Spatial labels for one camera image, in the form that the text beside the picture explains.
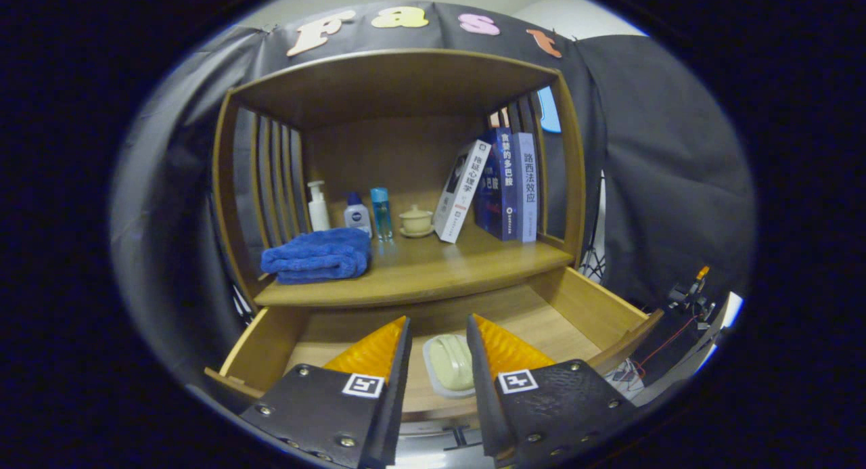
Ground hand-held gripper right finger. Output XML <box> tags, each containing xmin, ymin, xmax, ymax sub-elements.
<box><xmin>465</xmin><ymin>313</ymin><xmax>638</xmax><ymax>468</ymax></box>

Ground white bottle with blue cap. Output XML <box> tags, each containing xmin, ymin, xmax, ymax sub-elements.
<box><xmin>343</xmin><ymin>192</ymin><xmax>373</xmax><ymax>238</ymax></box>

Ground wooden drawer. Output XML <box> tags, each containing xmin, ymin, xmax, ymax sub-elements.
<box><xmin>204</xmin><ymin>266</ymin><xmax>665</xmax><ymax>422</ymax></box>

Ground red cable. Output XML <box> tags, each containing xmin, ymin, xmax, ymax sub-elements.
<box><xmin>629</xmin><ymin>317</ymin><xmax>698</xmax><ymax>378</ymax></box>

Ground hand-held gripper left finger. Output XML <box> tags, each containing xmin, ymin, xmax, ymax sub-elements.
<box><xmin>238</xmin><ymin>315</ymin><xmax>413</xmax><ymax>469</ymax></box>

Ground white pump bottle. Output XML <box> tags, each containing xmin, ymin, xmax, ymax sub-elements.
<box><xmin>306</xmin><ymin>180</ymin><xmax>332</xmax><ymax>233</ymax></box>

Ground cream lidded teacup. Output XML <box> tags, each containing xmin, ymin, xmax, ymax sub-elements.
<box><xmin>398</xmin><ymin>204</ymin><xmax>435</xmax><ymax>239</ymax></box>

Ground clear blue bottle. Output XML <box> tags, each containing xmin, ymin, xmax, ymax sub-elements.
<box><xmin>369</xmin><ymin>187</ymin><xmax>394</xmax><ymax>242</ymax></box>

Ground white book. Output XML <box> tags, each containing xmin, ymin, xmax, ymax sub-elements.
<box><xmin>433</xmin><ymin>139</ymin><xmax>493</xmax><ymax>244</ymax></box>

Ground black backdrop cloth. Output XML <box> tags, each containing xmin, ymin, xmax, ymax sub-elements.
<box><xmin>112</xmin><ymin>1</ymin><xmax>757</xmax><ymax>388</ymax></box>

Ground wooden cabinet with shelf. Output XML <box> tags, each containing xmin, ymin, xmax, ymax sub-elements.
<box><xmin>211</xmin><ymin>48</ymin><xmax>587</xmax><ymax>311</ymax></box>

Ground tangled white cables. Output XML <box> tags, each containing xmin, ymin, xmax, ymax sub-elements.
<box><xmin>606</xmin><ymin>357</ymin><xmax>643</xmax><ymax>395</ymax></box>

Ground black light stand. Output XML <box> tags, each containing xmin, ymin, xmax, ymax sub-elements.
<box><xmin>582</xmin><ymin>171</ymin><xmax>606</xmax><ymax>284</ymax></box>

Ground pale grey book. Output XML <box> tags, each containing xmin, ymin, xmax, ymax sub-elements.
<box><xmin>512</xmin><ymin>132</ymin><xmax>540</xmax><ymax>244</ymax></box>

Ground white flat object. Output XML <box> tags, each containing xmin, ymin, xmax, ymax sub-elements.
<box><xmin>704</xmin><ymin>292</ymin><xmax>744</xmax><ymax>351</ymax></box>

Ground wooden countertop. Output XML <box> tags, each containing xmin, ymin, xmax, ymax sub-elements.
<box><xmin>254</xmin><ymin>222</ymin><xmax>576</xmax><ymax>309</ymax></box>

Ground dark blue book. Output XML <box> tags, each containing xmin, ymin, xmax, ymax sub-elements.
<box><xmin>474</xmin><ymin>127</ymin><xmax>520</xmax><ymax>242</ymax></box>

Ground folded blue towel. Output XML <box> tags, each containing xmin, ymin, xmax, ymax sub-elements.
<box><xmin>260</xmin><ymin>227</ymin><xmax>373</xmax><ymax>285</ymax></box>

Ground black device with orange part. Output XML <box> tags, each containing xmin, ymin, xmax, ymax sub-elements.
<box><xmin>666</xmin><ymin>266</ymin><xmax>718</xmax><ymax>321</ymax></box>

